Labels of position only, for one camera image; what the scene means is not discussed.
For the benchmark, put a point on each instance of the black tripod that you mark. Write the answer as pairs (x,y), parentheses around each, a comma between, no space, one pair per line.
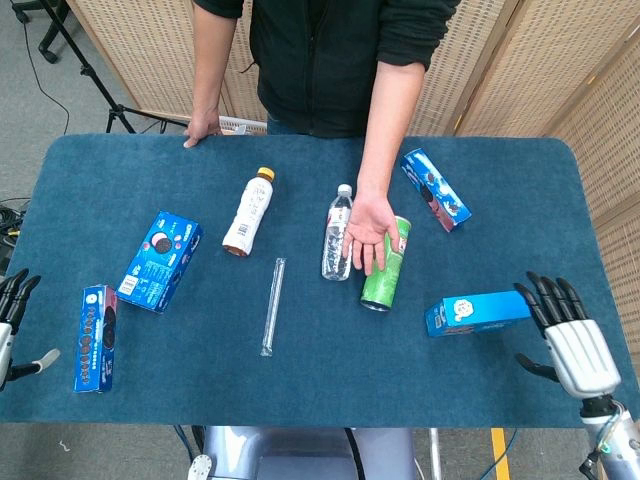
(112,107)

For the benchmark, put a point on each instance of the person's right hand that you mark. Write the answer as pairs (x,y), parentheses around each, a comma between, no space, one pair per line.
(201,129)

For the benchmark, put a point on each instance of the long blue Oreo box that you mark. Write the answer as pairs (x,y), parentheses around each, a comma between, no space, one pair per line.
(436,190)

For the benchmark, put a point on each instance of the black office chair base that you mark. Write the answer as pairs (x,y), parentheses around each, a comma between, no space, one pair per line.
(50,47)

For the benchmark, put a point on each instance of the clear wrapped straw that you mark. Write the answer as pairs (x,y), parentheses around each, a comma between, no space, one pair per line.
(273,307)

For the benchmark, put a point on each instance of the white bottle yellow cap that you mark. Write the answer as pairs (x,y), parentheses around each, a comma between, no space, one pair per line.
(248,215)

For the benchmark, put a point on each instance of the wicker folding screen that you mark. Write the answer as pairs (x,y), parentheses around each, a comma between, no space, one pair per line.
(500,65)

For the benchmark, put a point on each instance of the blue table mat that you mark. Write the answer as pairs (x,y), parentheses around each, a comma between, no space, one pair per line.
(310,380)

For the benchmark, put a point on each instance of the person's left forearm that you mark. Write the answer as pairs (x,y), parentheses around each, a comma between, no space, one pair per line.
(390,125)

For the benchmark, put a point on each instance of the green chips can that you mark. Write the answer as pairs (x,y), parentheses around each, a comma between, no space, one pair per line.
(382,285)

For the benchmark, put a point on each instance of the person's left hand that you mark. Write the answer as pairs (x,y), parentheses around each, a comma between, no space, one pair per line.
(371,220)

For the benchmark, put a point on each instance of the clear water bottle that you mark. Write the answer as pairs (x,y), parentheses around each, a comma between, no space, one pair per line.
(336,245)

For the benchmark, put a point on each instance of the wide blue Oreo box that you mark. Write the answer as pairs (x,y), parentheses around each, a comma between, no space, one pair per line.
(160,262)

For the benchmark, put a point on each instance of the silver robot torso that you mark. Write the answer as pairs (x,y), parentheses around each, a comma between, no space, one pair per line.
(300,455)

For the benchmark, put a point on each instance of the white basket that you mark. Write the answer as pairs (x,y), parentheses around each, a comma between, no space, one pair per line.
(242,125)

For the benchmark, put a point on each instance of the person's torso black jacket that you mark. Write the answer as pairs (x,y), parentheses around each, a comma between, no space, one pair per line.
(325,60)

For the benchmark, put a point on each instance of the slim blue Oreo box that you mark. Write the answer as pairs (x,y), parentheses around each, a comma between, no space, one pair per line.
(95,345)

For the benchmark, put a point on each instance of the person's right forearm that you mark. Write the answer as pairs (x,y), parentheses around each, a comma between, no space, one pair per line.
(210,65)

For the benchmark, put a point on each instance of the robot left five-finger hand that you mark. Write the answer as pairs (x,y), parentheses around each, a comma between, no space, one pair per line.
(6,340)

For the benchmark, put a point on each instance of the blue chocolate chip cookie box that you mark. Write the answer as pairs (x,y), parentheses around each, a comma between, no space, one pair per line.
(480,312)

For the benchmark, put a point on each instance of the robot right five-finger hand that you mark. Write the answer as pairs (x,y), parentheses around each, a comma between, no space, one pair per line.
(580,350)

